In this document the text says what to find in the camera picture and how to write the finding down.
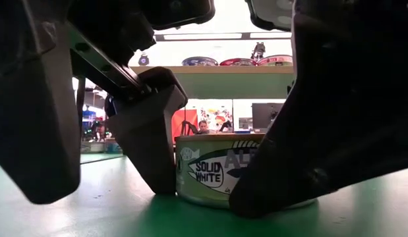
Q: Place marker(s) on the blue storage box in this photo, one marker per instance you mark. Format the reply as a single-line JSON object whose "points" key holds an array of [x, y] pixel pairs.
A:
{"points": [[89, 115]]}

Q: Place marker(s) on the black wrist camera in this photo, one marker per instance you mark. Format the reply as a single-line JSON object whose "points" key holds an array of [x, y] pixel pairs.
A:
{"points": [[273, 13], [177, 13]]}

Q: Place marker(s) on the blue-label silver-lid can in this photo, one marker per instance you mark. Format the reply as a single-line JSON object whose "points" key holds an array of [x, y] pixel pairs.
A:
{"points": [[199, 61]]}

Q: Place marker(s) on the red-label silver-lid can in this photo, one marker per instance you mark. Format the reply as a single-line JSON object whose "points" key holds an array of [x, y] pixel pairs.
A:
{"points": [[238, 62]]}

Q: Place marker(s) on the red hanging cloth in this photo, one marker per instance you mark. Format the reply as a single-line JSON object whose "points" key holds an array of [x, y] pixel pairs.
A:
{"points": [[177, 118]]}

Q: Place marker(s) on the white colourful painted cloth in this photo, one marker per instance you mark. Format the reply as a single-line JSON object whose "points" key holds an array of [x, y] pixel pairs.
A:
{"points": [[212, 113]]}

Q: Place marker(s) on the green albacore tuna can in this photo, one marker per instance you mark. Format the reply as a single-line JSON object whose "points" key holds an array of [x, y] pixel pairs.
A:
{"points": [[207, 171]]}

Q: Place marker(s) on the black device green lights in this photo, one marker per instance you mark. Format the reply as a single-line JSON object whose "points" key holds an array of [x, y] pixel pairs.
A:
{"points": [[98, 130]]}

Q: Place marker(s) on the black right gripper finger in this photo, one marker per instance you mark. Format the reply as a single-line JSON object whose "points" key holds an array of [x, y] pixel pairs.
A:
{"points": [[306, 158]]}

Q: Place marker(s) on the black background robot arm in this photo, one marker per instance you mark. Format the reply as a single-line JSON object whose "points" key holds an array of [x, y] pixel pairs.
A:
{"points": [[187, 124], [226, 125]]}

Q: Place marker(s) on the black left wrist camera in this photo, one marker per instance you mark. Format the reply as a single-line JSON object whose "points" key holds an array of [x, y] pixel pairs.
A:
{"points": [[177, 13]]}

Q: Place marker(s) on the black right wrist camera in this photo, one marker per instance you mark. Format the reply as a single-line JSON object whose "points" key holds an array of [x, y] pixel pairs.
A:
{"points": [[273, 13]]}

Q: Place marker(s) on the green table mat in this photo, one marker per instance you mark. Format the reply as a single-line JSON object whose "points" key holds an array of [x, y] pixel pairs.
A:
{"points": [[124, 217]]}

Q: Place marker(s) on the black monitor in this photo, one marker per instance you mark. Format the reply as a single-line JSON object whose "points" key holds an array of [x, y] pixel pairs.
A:
{"points": [[264, 113]]}

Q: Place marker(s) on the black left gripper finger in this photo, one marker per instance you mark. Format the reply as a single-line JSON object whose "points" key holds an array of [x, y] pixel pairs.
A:
{"points": [[35, 138], [147, 141]]}

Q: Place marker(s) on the black ceiling spotlight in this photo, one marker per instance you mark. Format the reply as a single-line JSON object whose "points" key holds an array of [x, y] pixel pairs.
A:
{"points": [[258, 51], [143, 60]]}

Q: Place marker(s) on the person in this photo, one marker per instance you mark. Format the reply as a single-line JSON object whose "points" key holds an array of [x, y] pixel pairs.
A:
{"points": [[203, 125]]}

